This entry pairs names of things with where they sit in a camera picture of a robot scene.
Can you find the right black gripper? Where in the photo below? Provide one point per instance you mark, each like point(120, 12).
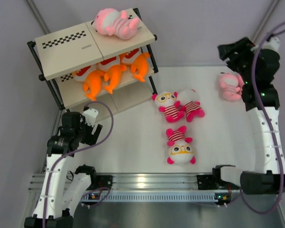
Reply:
point(240, 48)

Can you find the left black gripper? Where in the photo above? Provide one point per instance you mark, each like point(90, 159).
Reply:
point(90, 139)

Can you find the orange shark plush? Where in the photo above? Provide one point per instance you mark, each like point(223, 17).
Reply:
point(137, 61)
point(113, 70)
point(91, 77)

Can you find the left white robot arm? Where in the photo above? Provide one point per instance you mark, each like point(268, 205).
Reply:
point(56, 205)

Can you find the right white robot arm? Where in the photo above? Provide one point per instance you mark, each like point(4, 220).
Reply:
point(262, 106)

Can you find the beige three-tier shelf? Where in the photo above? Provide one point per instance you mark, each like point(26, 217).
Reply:
point(60, 53)

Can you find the white panda plush face down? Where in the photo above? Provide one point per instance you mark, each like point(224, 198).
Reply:
point(190, 104)

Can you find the white panda plush with glasses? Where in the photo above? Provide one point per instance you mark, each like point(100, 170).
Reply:
point(169, 106)

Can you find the white panda plush front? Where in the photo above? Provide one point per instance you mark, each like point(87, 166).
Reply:
point(180, 150)

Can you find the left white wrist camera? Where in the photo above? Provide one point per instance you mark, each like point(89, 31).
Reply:
point(90, 115)

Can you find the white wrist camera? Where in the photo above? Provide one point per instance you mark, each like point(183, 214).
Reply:
point(273, 44)
point(90, 115)

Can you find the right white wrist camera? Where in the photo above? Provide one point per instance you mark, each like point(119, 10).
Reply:
point(273, 44)

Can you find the aluminium mounting rail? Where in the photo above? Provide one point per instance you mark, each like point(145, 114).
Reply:
point(127, 182)

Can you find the white slotted cable duct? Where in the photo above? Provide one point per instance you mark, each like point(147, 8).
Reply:
point(156, 197)

